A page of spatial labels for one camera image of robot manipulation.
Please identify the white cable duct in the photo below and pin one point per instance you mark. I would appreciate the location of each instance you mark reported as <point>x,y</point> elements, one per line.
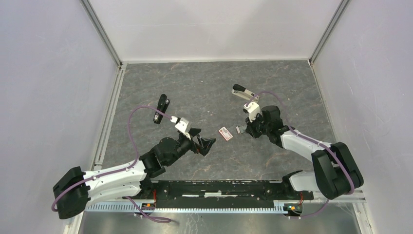
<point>129,207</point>

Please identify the black stapler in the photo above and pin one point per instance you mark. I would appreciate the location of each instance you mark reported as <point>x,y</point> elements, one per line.
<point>162,106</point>

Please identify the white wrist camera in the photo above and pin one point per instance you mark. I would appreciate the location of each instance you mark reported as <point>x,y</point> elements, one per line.
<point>253,110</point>
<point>182,125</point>

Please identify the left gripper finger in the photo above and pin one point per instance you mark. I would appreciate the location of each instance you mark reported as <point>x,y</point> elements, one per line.
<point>194,132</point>
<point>204,145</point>

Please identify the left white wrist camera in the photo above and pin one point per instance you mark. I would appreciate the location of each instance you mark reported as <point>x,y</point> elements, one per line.
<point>182,125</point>

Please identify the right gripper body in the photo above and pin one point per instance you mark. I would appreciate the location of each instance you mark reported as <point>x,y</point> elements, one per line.
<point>257,127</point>

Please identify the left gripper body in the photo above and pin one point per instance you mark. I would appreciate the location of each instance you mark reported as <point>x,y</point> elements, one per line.
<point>192,145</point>

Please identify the red white staple box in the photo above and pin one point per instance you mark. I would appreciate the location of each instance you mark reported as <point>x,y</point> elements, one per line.
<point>225,133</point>

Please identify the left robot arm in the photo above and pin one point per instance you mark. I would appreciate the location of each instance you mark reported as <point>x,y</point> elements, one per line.
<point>78,189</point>

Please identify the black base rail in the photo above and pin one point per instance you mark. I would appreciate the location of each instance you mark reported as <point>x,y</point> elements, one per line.
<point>211,194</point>

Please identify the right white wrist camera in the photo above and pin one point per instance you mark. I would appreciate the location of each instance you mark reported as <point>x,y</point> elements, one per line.
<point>253,110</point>

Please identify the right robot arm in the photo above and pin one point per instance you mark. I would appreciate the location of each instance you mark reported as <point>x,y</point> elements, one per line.
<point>335,171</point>

